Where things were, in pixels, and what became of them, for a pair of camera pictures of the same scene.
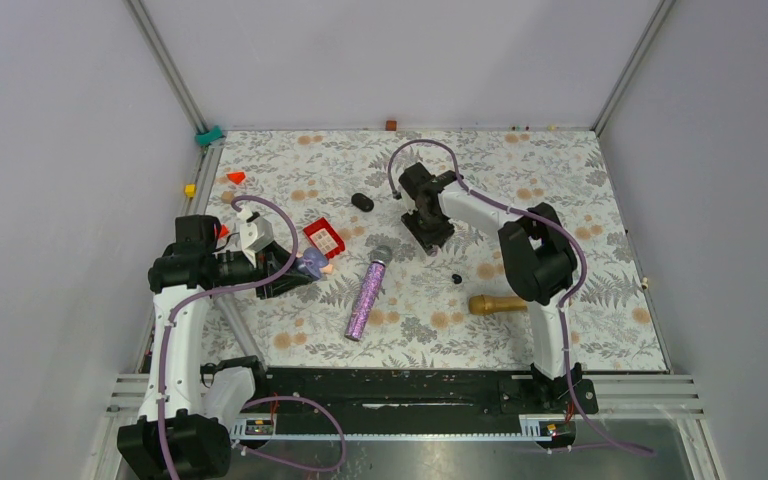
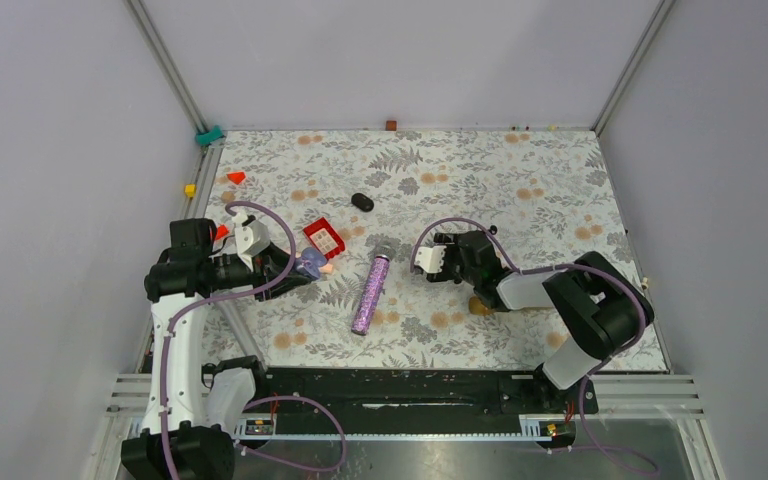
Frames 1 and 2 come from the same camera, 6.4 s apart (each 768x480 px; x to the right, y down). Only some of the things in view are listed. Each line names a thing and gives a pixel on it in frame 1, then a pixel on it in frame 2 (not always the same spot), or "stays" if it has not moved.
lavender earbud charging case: (315, 260) stays
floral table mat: (398, 238) stays
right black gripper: (427, 240) → (450, 249)
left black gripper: (270, 260) stays
